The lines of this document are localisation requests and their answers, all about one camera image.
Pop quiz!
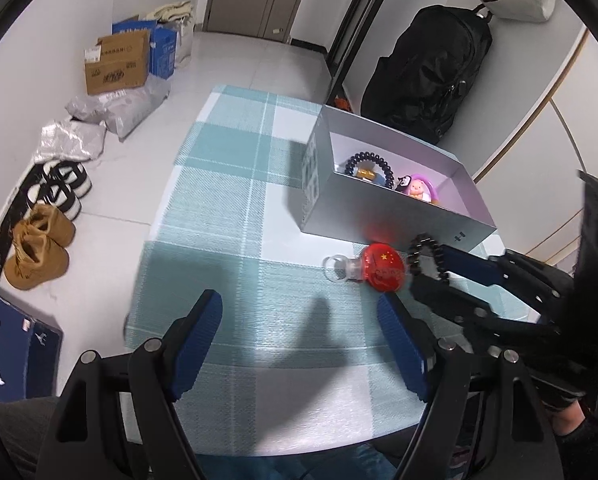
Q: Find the grey cloth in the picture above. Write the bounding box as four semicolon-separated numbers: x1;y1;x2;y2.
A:
0;395;62;480

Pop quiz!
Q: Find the person's blue jeans leg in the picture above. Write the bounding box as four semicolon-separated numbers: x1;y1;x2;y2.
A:
249;444;397;480

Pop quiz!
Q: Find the blue carton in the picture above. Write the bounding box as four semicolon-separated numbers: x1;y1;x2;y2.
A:
112;19;179;81

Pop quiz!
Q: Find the black bead bracelet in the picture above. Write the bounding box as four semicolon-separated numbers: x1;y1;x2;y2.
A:
343;151;396;190

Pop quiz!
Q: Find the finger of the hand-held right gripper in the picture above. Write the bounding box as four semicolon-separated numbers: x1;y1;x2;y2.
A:
436;244;576;311
411;275;562;358

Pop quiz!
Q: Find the black spiral hair tie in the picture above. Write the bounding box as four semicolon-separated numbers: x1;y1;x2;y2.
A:
405;232;452;288

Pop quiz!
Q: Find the grey box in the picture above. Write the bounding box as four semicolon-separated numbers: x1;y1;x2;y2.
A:
299;102;497;256

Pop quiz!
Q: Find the purple ring bracelet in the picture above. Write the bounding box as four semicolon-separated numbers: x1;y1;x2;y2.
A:
410;172;443;207

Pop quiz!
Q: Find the teal plaid tablecloth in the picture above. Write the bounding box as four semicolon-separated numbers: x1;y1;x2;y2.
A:
123;84;545;448

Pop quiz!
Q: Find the silver parcel bag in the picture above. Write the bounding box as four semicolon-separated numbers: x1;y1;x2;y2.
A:
34;120;107;163

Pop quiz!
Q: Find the black backpack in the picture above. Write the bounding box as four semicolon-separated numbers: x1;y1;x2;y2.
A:
360;4;493;145

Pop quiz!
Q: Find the grey parcel bag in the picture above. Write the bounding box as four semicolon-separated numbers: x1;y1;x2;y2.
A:
66;92;130;124
104;80;172;141

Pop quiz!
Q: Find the brown cardboard box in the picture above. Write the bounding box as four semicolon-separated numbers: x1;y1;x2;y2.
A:
84;29;152;96

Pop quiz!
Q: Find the white plastic bag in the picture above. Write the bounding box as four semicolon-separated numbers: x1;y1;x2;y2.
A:
173;14;196;69

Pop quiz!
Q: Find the cream knitted cloth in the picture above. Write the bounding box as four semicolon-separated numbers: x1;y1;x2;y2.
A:
146;0;195;24

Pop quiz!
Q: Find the blue shoe box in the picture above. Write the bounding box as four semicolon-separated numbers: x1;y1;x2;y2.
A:
0;280;64;403

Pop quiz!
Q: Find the pink bunny charm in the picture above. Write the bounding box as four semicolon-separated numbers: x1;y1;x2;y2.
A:
409;176;433;201

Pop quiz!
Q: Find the white wardrobe gold trim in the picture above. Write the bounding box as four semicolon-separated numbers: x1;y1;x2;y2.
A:
472;25;598;266

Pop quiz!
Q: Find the tan suede boot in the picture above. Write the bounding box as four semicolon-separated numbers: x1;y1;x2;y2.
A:
26;203;76;247
5;225;70;291

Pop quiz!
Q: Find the red light-up toy ring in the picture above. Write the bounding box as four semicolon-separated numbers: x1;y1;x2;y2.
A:
323;242;408;292

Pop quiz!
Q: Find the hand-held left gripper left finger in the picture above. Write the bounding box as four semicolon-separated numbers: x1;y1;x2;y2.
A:
44;289;224;480

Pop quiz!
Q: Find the person's right forearm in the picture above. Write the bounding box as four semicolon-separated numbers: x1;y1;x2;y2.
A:
549;395;598;480

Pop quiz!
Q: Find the black and white sneaker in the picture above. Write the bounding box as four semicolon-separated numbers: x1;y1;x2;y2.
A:
26;180;82;221
41;160;92;197

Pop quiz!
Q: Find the black metal rack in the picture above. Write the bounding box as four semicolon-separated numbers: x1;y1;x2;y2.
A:
324;0;396;106

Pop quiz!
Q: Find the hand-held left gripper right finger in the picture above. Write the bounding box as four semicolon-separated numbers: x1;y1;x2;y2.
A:
377;291;565;480

